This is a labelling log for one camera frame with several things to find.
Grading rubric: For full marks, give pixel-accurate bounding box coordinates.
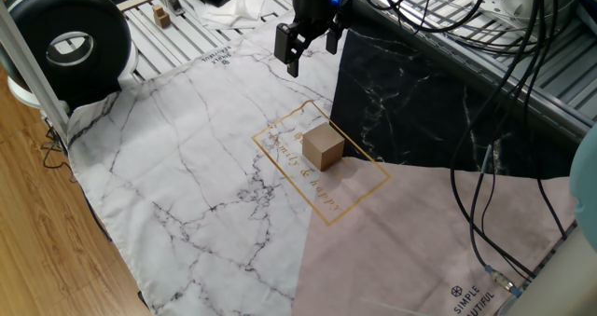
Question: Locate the aluminium frame post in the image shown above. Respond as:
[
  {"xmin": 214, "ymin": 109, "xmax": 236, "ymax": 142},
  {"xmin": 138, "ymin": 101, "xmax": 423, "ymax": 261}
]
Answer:
[{"xmin": 0, "ymin": 1, "xmax": 71, "ymax": 140}]

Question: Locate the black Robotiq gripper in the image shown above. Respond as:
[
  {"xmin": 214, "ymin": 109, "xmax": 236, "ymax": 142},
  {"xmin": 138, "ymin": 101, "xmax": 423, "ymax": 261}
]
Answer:
[{"xmin": 273, "ymin": 0, "xmax": 354, "ymax": 78}]

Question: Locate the thin black floor cable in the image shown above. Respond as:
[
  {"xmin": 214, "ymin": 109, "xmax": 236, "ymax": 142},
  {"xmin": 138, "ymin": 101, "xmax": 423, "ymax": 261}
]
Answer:
[{"xmin": 40, "ymin": 117, "xmax": 78, "ymax": 185}]

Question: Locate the black looped cable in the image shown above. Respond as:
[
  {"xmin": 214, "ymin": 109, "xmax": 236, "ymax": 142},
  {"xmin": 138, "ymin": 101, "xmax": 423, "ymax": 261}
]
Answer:
[{"xmin": 354, "ymin": 0, "xmax": 491, "ymax": 34}]

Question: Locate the black round ring fan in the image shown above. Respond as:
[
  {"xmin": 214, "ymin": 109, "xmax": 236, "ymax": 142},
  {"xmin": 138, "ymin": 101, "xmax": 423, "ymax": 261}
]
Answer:
[{"xmin": 0, "ymin": 0, "xmax": 140, "ymax": 112}]

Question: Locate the long black cable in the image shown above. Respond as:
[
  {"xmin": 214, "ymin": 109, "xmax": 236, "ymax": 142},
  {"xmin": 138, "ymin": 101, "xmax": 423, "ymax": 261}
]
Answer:
[
  {"xmin": 521, "ymin": 0, "xmax": 582, "ymax": 241},
  {"xmin": 449, "ymin": 0, "xmax": 561, "ymax": 282}
]

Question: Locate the tan wooden cube block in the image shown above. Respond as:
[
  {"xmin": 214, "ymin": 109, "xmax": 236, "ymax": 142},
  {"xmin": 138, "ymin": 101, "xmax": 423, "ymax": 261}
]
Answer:
[{"xmin": 301, "ymin": 121, "xmax": 346, "ymax": 172}]

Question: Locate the grey cable with metal connector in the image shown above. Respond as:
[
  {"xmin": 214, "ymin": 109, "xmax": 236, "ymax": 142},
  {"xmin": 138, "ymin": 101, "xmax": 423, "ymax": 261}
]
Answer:
[{"xmin": 468, "ymin": 143, "xmax": 524, "ymax": 299}]

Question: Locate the white tissue paper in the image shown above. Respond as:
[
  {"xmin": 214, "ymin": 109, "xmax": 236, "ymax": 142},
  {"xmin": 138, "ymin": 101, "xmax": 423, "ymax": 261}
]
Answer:
[{"xmin": 200, "ymin": 0, "xmax": 277, "ymax": 31}]

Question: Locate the marble pattern cloth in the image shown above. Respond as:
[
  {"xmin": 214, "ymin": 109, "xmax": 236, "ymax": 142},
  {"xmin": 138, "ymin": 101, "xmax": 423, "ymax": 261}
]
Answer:
[{"xmin": 66, "ymin": 10, "xmax": 579, "ymax": 316}]

